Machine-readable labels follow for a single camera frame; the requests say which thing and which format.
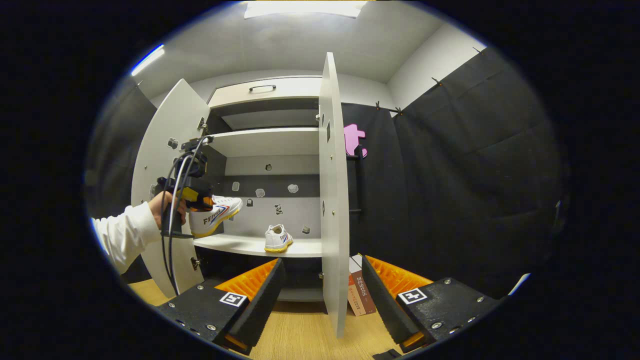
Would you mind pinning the white cabinet door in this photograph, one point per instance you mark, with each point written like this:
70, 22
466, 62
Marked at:
334, 240
165, 130

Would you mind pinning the black backdrop cloth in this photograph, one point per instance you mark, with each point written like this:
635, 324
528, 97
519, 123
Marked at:
475, 175

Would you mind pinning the white cabinet shelf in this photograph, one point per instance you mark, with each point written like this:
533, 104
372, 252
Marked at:
235, 245
270, 142

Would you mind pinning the small ceiling light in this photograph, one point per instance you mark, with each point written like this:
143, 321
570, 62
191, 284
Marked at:
147, 60

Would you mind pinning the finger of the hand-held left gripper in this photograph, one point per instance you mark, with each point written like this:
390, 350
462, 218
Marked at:
197, 199

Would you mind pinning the white shoe cabinet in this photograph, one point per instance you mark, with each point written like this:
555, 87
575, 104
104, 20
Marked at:
295, 215

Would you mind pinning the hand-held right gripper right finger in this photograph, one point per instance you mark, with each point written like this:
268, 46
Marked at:
380, 300

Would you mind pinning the white cabinet drawer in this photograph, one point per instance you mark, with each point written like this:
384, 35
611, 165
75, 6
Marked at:
295, 90

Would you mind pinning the white canvas shoe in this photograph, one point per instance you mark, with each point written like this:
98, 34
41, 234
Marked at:
277, 240
225, 207

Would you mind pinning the long ceiling light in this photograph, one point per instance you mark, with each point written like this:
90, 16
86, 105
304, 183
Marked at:
305, 7

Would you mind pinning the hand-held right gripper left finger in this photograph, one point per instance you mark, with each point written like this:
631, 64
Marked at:
262, 300

